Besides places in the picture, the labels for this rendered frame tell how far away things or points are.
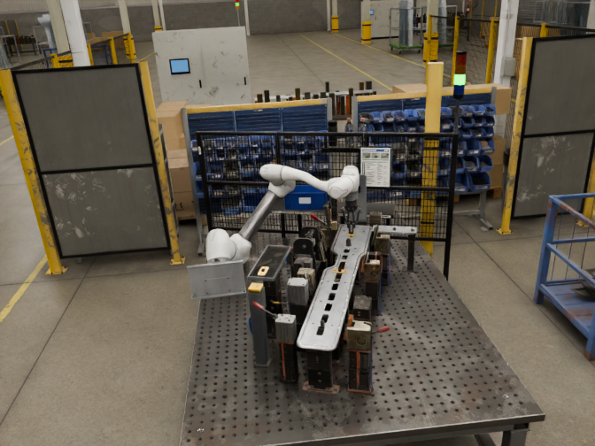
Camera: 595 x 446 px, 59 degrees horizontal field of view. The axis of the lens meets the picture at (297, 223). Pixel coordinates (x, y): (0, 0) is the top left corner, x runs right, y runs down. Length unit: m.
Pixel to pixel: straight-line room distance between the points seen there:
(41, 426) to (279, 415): 1.89
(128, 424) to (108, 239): 2.36
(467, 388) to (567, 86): 3.78
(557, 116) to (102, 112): 4.36
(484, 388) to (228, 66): 7.97
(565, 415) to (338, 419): 1.73
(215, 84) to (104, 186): 4.88
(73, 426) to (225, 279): 1.35
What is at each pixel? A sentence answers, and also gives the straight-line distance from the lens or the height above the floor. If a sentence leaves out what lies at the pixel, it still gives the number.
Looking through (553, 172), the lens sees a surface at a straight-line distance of 6.06.
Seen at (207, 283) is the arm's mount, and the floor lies 0.81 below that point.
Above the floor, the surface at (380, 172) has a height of 1.26.
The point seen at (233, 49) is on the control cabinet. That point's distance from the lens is 9.72.
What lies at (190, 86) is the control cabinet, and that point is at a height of 1.07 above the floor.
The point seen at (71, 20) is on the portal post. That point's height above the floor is 2.32.
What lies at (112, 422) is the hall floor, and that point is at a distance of 3.78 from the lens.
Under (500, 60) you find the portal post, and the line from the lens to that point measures 7.70.
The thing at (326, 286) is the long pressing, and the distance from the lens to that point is 2.85.
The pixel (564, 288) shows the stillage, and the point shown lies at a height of 0.16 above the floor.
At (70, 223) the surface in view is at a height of 0.52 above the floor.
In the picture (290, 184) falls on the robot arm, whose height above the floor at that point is 1.26.
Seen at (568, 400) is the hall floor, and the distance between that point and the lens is 3.91.
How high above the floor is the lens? 2.45
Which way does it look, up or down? 23 degrees down
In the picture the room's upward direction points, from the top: 3 degrees counter-clockwise
